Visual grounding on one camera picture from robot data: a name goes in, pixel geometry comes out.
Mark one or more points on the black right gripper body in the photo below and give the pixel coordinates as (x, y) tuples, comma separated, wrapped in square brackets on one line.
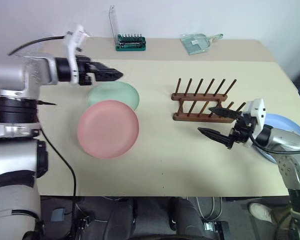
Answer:
[(242, 130)]

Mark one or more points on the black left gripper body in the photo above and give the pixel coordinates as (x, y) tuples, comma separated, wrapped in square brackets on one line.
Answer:
[(83, 67)]

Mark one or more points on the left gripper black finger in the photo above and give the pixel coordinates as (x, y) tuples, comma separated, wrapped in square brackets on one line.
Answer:
[(105, 69), (103, 77)]

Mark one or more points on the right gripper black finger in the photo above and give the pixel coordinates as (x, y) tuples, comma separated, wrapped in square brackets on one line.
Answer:
[(216, 135), (226, 113)]

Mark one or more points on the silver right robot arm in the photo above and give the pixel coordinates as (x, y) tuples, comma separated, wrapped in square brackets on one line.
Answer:
[(287, 142)]

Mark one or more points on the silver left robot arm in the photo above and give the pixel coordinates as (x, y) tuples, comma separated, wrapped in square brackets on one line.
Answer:
[(12, 75)]

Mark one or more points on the wooden dish rack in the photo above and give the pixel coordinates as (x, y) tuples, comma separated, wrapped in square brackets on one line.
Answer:
[(200, 96)]

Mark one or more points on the green plate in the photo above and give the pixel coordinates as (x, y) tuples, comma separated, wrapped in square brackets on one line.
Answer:
[(115, 92)]

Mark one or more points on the green screwdriver bit set case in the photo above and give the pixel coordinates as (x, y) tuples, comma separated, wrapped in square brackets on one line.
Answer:
[(130, 42)]

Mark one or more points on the blue plate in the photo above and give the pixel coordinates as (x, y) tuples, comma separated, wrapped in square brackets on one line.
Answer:
[(285, 122)]

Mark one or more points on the pink plate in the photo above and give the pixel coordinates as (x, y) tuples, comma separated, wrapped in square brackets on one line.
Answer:
[(107, 130)]

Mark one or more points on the translucent green dustpan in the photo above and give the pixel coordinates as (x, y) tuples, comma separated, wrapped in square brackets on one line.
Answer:
[(197, 43)]

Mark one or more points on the white shoe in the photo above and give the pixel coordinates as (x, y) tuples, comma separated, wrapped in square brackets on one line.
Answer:
[(261, 212)]

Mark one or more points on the small grey box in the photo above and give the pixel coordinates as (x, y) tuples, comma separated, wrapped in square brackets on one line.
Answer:
[(58, 215)]

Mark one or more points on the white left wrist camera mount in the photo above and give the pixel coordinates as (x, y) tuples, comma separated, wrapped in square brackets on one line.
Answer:
[(73, 47)]

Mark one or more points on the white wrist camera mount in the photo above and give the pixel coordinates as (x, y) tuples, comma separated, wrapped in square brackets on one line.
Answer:
[(73, 47), (257, 112)]

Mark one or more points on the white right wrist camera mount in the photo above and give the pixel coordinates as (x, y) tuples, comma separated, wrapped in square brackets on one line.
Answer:
[(257, 112)]

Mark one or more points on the black metal bracket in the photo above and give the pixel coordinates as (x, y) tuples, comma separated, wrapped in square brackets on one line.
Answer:
[(216, 226)]

